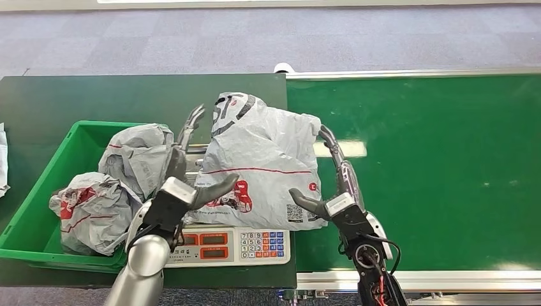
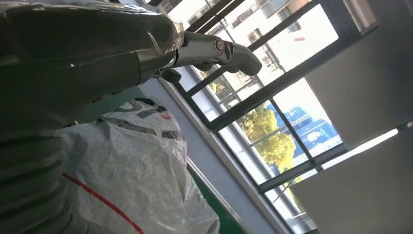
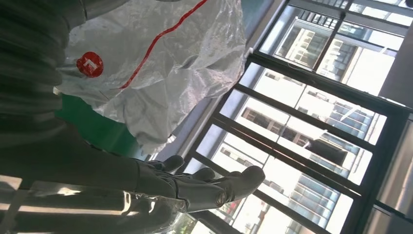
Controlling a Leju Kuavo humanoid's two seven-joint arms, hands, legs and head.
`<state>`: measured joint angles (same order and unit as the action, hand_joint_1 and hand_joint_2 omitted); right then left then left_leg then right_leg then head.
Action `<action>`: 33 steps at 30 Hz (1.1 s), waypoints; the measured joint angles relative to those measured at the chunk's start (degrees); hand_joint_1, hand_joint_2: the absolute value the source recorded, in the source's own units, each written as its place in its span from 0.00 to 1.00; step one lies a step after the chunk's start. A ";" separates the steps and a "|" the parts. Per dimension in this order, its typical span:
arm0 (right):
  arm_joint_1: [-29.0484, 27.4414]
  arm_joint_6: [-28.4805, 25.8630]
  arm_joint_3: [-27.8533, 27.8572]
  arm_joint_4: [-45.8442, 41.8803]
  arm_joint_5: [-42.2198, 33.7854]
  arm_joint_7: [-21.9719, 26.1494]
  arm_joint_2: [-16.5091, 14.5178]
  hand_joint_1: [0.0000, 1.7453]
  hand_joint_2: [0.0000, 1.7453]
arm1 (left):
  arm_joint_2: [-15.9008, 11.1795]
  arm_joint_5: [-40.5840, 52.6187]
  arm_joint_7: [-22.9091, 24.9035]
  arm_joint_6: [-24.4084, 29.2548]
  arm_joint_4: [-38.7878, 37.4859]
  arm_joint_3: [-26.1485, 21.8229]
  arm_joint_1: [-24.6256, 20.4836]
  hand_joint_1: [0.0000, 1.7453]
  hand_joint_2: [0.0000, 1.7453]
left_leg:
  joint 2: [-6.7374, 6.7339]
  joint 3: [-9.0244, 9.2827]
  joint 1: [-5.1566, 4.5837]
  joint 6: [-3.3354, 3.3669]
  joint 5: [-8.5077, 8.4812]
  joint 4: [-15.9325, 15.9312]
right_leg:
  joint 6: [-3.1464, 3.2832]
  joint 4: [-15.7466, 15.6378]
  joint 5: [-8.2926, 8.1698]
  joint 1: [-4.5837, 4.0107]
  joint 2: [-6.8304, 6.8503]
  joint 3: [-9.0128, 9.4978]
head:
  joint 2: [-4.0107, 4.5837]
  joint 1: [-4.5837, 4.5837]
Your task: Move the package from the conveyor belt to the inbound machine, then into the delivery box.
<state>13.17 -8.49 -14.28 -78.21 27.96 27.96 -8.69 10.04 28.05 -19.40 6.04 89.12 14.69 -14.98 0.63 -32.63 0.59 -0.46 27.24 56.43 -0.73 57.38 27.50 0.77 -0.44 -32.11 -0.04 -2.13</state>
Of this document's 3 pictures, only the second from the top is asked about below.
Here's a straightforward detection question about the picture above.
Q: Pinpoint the ribbed grey left arm sleeve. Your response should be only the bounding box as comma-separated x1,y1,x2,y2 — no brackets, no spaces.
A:
0,129,88,234

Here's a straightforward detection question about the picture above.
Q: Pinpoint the grey window sill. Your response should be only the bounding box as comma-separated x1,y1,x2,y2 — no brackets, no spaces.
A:
138,66,293,234

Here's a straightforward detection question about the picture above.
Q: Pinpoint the black window frame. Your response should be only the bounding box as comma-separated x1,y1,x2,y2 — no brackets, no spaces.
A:
147,0,413,234

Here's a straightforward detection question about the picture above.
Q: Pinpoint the white building outside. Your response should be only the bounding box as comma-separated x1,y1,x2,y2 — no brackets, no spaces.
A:
161,0,339,111

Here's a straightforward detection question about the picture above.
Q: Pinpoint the white woven sack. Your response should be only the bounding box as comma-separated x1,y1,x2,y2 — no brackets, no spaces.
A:
55,97,222,234

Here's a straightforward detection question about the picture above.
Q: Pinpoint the blue roof building outside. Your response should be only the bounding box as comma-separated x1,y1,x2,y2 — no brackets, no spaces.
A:
267,102,343,176

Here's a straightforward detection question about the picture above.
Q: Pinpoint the yellow-green tree outside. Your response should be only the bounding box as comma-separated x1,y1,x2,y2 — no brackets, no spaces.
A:
237,103,298,174

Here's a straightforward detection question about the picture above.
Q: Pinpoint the grey roller blind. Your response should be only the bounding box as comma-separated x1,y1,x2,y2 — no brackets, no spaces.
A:
304,0,413,150
289,127,413,234

